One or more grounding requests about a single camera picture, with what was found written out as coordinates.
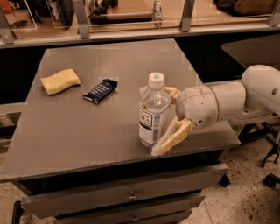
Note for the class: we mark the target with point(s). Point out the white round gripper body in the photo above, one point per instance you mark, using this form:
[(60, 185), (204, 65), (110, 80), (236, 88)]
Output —
[(196, 106)]

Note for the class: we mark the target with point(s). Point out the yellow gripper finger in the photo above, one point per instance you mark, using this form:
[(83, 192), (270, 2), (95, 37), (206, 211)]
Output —
[(176, 132), (173, 93)]

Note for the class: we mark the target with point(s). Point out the clear plastic water bottle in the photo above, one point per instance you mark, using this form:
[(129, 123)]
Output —
[(154, 106)]

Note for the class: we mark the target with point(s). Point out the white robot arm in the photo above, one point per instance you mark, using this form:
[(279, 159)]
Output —
[(254, 98)]

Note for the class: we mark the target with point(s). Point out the black stand legs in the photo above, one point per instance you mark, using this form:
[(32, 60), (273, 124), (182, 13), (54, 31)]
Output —
[(264, 134)]

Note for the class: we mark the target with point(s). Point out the upper grey drawer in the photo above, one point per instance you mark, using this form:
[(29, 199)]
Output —
[(128, 190)]

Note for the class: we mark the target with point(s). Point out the grey drawer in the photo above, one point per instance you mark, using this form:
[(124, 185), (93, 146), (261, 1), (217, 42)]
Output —
[(128, 190), (158, 211)]

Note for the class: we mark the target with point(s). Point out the black cabinet caster wheel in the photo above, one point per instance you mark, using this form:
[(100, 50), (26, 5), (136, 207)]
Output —
[(224, 181)]

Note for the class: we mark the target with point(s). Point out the dark blue snack bar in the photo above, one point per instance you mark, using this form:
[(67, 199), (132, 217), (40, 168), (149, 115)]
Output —
[(101, 91)]

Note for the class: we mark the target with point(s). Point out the lower grey drawer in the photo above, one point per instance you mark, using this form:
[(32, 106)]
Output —
[(158, 211)]

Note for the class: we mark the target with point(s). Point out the grey drawer cabinet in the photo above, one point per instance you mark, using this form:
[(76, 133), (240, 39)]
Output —
[(64, 141)]

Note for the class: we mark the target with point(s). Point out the yellow sponge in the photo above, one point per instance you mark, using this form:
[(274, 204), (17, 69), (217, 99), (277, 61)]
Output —
[(60, 81)]

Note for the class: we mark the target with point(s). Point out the grey metal railing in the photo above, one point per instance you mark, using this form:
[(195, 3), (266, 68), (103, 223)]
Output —
[(67, 22)]

